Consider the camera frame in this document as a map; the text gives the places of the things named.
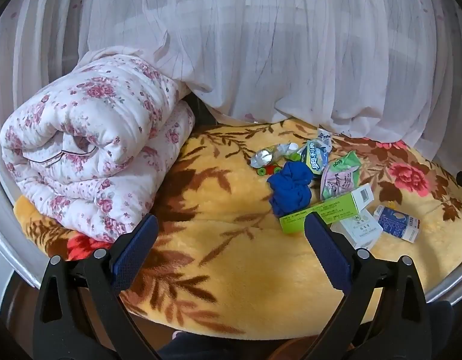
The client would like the yellow floral blanket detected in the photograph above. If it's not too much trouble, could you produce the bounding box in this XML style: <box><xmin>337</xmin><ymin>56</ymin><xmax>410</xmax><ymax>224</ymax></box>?
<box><xmin>13</xmin><ymin>118</ymin><xmax>462</xmax><ymax>349</ymax></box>

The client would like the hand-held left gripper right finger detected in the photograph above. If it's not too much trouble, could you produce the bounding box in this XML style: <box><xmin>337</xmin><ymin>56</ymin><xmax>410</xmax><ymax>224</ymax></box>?
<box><xmin>303</xmin><ymin>212</ymin><xmax>432</xmax><ymax>360</ymax></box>

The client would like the green and white box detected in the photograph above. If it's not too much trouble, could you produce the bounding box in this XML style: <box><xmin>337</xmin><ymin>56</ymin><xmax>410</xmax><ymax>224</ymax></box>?
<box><xmin>280</xmin><ymin>182</ymin><xmax>375</xmax><ymax>234</ymax></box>

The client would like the green and purple packet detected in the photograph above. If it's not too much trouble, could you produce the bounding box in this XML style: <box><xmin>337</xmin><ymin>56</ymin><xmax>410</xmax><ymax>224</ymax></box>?
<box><xmin>320</xmin><ymin>151</ymin><xmax>361</xmax><ymax>200</ymax></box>

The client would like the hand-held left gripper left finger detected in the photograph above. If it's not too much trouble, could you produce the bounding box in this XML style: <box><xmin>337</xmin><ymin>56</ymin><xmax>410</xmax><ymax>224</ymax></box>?
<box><xmin>32</xmin><ymin>214</ymin><xmax>160</xmax><ymax>360</ymax></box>

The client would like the crumpled silver foil wrapper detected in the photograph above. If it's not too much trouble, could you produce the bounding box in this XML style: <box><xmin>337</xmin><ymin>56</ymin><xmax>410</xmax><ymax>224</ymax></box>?
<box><xmin>250</xmin><ymin>143</ymin><xmax>297</xmax><ymax>167</ymax></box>

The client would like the blue and white box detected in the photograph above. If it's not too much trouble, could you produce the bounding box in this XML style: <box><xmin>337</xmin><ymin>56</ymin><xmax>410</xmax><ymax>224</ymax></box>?
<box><xmin>373</xmin><ymin>204</ymin><xmax>421</xmax><ymax>241</ymax></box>

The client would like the rolled pink floral quilt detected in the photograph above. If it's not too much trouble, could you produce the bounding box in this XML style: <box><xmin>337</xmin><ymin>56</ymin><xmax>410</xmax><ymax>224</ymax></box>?
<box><xmin>0</xmin><ymin>47</ymin><xmax>196</xmax><ymax>244</ymax></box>

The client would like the sheer white curtain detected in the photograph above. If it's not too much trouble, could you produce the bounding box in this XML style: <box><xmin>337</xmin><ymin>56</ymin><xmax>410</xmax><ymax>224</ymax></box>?
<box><xmin>0</xmin><ymin>0</ymin><xmax>462</xmax><ymax>158</ymax></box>

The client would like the small white wrapper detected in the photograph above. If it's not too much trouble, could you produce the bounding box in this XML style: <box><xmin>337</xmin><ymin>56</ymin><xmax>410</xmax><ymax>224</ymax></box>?
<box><xmin>316</xmin><ymin>127</ymin><xmax>333</xmax><ymax>147</ymax></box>

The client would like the blue snack wrapper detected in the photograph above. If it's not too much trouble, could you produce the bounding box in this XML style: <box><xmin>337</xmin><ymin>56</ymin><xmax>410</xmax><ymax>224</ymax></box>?
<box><xmin>296</xmin><ymin>139</ymin><xmax>333</xmax><ymax>176</ymax></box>

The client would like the crumpled blue cloth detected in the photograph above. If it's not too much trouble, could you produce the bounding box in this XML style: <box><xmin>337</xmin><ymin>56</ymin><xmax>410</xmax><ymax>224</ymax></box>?
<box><xmin>267</xmin><ymin>161</ymin><xmax>315</xmax><ymax>218</ymax></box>

